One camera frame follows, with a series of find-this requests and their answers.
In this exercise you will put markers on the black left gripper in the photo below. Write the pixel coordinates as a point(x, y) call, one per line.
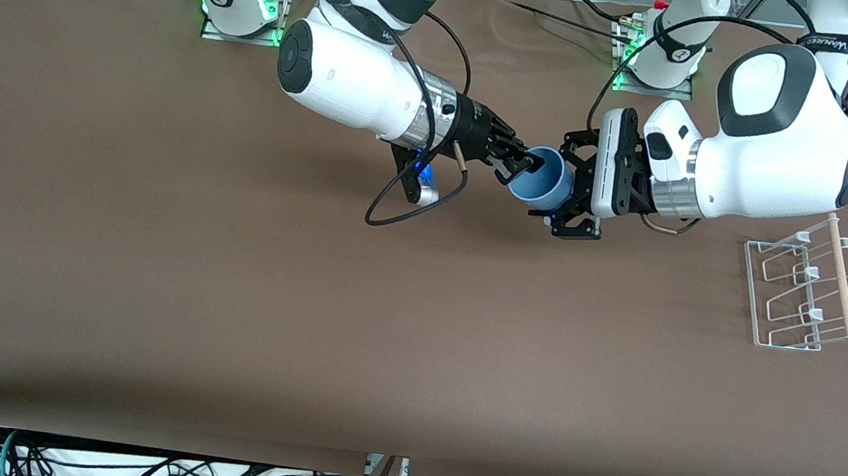
point(622, 182)

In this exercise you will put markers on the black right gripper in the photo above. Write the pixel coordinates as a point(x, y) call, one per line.
point(473, 132)

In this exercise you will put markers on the blue plastic cup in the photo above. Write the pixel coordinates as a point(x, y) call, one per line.
point(548, 184)

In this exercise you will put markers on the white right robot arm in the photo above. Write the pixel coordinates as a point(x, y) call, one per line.
point(353, 89)

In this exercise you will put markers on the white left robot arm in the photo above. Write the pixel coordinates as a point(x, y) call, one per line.
point(763, 163)

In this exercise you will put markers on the brown table cover sheet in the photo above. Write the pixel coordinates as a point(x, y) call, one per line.
point(412, 347)

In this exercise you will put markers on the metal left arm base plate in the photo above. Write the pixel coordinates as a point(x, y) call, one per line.
point(676, 93)

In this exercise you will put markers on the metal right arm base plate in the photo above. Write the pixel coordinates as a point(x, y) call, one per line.
point(213, 33)

